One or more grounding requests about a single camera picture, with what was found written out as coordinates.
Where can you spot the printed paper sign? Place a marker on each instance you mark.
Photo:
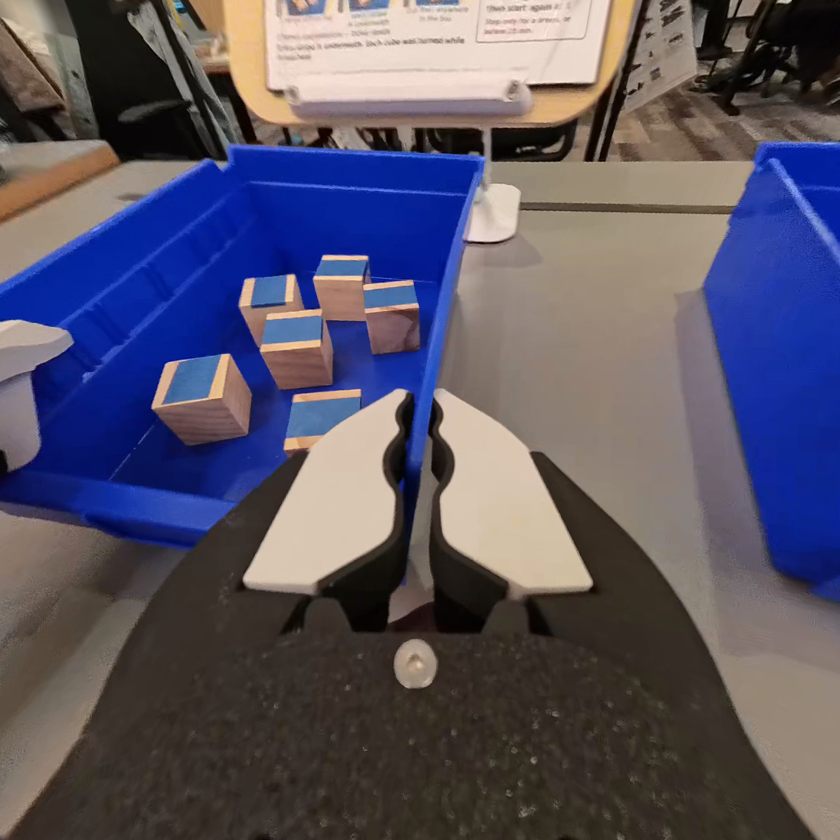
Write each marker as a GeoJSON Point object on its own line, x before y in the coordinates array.
{"type": "Point", "coordinates": [663, 59]}

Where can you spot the cluster of wooden cubes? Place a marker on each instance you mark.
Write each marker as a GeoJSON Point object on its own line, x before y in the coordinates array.
{"type": "Point", "coordinates": [295, 354]}

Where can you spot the grey table brown edge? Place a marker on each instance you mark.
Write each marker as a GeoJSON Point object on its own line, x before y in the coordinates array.
{"type": "Point", "coordinates": [52, 170]}

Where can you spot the white instruction sheet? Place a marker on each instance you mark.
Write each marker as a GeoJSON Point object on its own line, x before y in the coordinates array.
{"type": "Point", "coordinates": [426, 59]}

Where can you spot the grey desk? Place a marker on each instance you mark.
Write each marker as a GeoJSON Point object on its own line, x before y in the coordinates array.
{"type": "Point", "coordinates": [590, 361]}

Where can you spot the instruction board on white stand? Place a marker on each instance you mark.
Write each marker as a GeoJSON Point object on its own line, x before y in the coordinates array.
{"type": "Point", "coordinates": [246, 79]}

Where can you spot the black metal frame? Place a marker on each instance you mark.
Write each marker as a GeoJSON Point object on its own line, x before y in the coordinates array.
{"type": "Point", "coordinates": [607, 98]}

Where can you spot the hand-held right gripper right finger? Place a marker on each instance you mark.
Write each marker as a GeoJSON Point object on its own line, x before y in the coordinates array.
{"type": "Point", "coordinates": [505, 512]}

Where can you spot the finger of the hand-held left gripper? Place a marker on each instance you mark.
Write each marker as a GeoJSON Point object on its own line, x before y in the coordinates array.
{"type": "Point", "coordinates": [19, 394]}

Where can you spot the blue plastic bin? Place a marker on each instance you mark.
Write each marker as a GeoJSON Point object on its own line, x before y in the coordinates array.
{"type": "Point", "coordinates": [131, 275]}
{"type": "Point", "coordinates": [774, 394]}

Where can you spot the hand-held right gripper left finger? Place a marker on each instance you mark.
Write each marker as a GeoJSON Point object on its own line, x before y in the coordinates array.
{"type": "Point", "coordinates": [328, 512]}

